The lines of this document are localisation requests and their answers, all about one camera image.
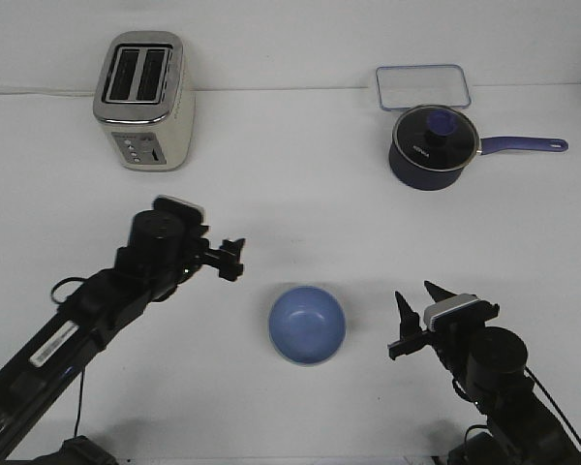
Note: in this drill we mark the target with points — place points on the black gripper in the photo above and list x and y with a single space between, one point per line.
167 247
477 355

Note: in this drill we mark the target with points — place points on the blue bowl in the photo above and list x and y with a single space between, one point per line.
307 325

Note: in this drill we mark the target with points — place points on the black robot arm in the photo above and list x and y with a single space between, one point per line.
84 324
519 427

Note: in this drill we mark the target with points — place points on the dark blue saucepan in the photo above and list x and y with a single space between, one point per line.
429 179

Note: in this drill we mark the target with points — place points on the glass pot lid blue knob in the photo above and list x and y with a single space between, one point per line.
435 138

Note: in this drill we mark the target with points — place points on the silver two-slot toaster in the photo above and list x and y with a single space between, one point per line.
145 101

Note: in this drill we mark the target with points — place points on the clear container lid blue rim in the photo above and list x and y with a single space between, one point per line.
408 86

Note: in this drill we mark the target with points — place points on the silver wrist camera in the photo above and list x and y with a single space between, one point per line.
181 206
456 308

